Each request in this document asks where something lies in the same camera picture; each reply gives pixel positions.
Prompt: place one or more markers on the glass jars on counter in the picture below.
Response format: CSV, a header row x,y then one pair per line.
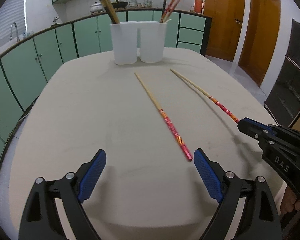
x,y
143,4

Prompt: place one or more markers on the white cooking pot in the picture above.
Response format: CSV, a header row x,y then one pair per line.
x,y
96,8

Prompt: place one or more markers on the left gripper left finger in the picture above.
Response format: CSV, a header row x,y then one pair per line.
x,y
74,188

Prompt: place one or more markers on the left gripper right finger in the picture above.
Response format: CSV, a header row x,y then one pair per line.
x,y
225,190

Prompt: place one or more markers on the black wok on stove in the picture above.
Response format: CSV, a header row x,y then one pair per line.
x,y
118,4

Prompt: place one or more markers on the orange thermos flask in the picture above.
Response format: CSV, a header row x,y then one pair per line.
x,y
198,6

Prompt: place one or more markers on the light bamboo chopstick red end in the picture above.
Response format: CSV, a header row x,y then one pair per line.
x,y
116,17

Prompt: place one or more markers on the black chopstick with band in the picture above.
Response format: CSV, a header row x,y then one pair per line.
x,y
163,10

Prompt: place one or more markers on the green lower kitchen cabinets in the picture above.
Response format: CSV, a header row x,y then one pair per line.
x,y
25,69

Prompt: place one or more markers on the bamboo chopstick orange red end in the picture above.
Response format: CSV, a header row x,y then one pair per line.
x,y
167,120

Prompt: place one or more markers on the bamboo chopstick red handle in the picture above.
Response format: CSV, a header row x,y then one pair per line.
x,y
166,11

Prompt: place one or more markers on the pale bamboo chopstick red pattern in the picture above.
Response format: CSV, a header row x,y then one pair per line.
x,y
171,10

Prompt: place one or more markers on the white window blinds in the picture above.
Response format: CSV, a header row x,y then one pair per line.
x,y
11,11

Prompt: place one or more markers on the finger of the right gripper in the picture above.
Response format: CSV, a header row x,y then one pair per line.
x,y
258,126
245,128

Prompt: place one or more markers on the white twin utensil holder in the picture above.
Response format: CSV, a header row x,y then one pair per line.
x,y
132,40

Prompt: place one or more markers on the right hand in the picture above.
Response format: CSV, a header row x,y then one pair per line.
x,y
289,201

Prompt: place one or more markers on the black shelf rack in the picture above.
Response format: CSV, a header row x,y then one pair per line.
x,y
283,102

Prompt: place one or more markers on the black lacquer chopstick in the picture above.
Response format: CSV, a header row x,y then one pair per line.
x,y
221,106

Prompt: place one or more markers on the wooden door near cabinets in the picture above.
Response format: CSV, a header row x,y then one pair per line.
x,y
227,17

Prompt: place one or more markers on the chrome sink faucet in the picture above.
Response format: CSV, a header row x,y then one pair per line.
x,y
14,29

